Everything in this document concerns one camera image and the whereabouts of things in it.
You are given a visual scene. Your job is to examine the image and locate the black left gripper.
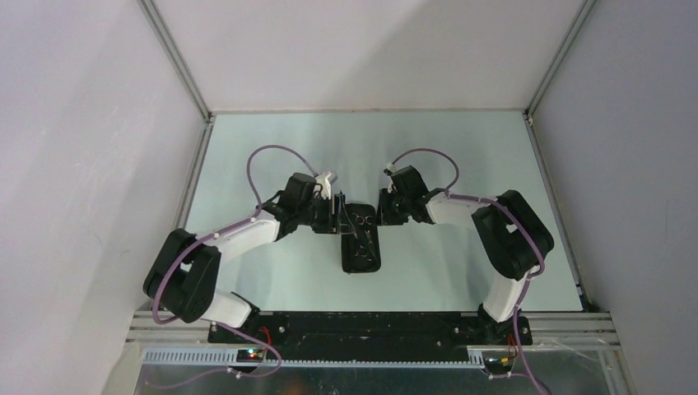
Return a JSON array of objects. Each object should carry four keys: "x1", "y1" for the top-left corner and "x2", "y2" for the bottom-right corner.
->
[{"x1": 297, "y1": 194, "x2": 356, "y2": 235}]

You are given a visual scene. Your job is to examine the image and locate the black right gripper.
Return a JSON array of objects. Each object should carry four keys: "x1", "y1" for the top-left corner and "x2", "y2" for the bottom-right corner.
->
[{"x1": 373, "y1": 188, "x2": 412, "y2": 225}]

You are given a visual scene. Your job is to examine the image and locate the silver thinning shears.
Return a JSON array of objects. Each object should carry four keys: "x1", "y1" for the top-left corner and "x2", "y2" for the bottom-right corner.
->
[{"x1": 350, "y1": 212, "x2": 375, "y2": 228}]

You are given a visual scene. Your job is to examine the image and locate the black zippered tool case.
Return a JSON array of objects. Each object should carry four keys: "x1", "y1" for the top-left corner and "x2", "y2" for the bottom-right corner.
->
[{"x1": 341, "y1": 203, "x2": 381, "y2": 274}]

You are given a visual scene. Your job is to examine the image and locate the silver hair scissors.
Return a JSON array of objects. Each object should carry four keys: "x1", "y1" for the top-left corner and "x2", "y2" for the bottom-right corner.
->
[{"x1": 356, "y1": 230, "x2": 376, "y2": 261}]

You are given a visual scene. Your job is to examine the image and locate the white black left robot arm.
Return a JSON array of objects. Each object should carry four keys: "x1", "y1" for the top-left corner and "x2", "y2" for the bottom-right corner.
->
[{"x1": 143, "y1": 172, "x2": 349, "y2": 343}]

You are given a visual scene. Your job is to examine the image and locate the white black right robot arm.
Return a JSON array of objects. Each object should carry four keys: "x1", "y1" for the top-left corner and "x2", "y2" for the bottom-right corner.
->
[{"x1": 329, "y1": 166, "x2": 554, "y2": 344}]

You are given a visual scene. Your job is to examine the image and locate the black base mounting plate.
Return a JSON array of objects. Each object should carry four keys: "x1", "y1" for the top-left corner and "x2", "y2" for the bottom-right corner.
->
[{"x1": 240, "y1": 311, "x2": 533, "y2": 360}]

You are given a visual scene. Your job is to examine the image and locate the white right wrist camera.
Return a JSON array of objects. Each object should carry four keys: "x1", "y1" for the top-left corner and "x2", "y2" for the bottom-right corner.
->
[{"x1": 384, "y1": 162, "x2": 397, "y2": 193}]

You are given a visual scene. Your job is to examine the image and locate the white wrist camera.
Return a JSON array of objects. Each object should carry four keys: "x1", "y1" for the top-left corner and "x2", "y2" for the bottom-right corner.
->
[
  {"x1": 384, "y1": 162, "x2": 397, "y2": 193},
  {"x1": 314, "y1": 171, "x2": 337, "y2": 199}
]

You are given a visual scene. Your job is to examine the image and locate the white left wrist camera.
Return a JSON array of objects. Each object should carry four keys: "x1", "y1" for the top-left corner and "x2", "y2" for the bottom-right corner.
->
[{"x1": 314, "y1": 171, "x2": 337, "y2": 199}]

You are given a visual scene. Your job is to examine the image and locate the grey slotted cable duct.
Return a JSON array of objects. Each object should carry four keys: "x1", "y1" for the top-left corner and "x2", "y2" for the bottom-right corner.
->
[{"x1": 142, "y1": 347, "x2": 485, "y2": 369}]

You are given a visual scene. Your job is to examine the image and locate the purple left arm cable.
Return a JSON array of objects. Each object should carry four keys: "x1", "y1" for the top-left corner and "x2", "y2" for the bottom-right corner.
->
[{"x1": 151, "y1": 144, "x2": 320, "y2": 328}]

